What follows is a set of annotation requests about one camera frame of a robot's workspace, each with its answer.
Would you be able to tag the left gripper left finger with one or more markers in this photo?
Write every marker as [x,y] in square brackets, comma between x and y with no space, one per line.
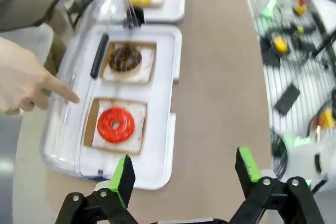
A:
[118,182]

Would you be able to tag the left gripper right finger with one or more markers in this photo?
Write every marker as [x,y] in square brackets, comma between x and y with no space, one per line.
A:
[249,171]

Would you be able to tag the red glazed donut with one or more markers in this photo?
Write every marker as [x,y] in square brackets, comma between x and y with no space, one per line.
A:
[105,129]

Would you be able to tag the chocolate striped donut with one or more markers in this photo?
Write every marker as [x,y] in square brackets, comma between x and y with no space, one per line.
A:
[123,58]

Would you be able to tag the person's olive trousers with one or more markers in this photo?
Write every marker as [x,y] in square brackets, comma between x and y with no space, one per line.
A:
[53,61]

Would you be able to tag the person in white shirt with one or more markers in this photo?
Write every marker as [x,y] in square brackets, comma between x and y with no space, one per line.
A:
[31,35]

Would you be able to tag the person's right hand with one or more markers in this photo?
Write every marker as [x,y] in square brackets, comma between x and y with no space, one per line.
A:
[21,77]

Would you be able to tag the long flat black box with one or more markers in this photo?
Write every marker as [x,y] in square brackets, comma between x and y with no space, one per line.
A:
[287,98]

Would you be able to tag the yellow emergency stop button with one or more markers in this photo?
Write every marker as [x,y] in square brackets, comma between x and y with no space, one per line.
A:
[279,44]
[326,117]
[300,5]

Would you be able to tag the white grated floor platform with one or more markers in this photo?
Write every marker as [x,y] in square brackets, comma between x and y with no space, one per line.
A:
[296,74]

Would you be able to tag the black boom pole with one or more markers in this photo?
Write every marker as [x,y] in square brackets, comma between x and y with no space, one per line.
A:
[324,40]

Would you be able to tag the white desk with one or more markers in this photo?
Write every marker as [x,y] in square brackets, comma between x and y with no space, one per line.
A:
[325,3]

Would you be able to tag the black stand base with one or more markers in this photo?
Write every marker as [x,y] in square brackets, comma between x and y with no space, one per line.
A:
[81,1]

